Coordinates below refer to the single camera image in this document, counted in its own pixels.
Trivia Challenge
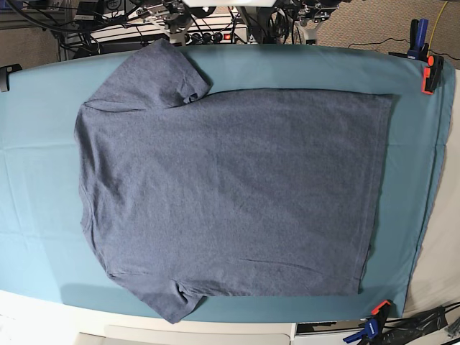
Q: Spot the white power strip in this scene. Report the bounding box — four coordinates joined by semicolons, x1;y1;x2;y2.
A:
91;22;248;46

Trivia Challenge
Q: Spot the orange black clamp right edge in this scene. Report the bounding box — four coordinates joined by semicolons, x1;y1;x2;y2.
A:
421;55;444;95

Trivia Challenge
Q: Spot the yellow cable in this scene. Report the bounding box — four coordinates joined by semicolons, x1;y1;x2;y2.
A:
429;0;450;50

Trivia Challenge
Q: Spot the teal table cloth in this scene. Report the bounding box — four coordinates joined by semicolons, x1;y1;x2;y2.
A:
1;45;456;323

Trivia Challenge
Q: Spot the blue orange clamp bottom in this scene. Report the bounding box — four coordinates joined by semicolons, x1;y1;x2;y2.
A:
343;300;392;344

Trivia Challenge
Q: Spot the black clamp left edge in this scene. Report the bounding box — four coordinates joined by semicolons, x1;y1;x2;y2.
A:
0;63;22;92

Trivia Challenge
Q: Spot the black plastic bag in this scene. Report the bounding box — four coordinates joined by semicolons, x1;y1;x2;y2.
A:
373;302;459;344

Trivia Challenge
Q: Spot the blue-grey heathered T-shirt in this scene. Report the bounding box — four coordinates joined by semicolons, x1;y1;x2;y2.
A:
75;40;393;323

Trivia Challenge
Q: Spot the blue black clamp upper right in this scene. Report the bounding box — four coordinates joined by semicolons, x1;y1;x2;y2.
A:
388;19;428;62

